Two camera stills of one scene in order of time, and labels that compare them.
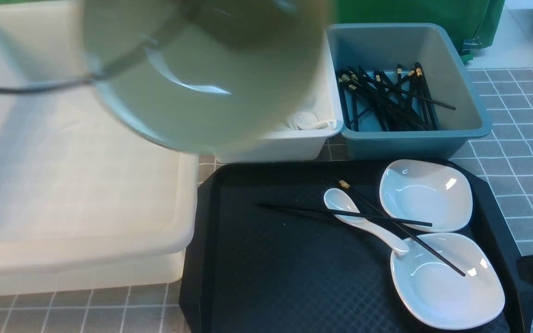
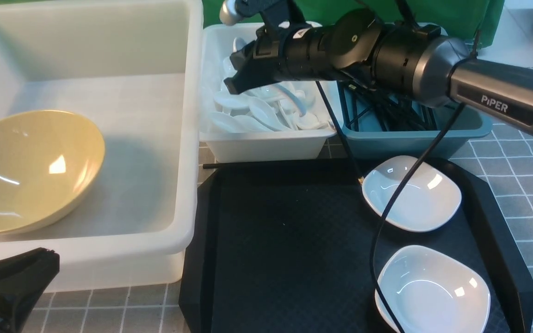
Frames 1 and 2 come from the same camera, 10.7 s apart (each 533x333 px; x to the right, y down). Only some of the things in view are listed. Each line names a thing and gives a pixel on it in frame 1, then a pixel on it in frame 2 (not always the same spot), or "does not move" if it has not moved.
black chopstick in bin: (342, 86) does not move
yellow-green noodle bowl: (205, 77) to (29, 168)
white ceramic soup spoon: (335, 200) to (299, 95)
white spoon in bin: (307, 120) does not move
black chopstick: (357, 215) to (270, 164)
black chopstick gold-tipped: (344, 184) to (340, 134)
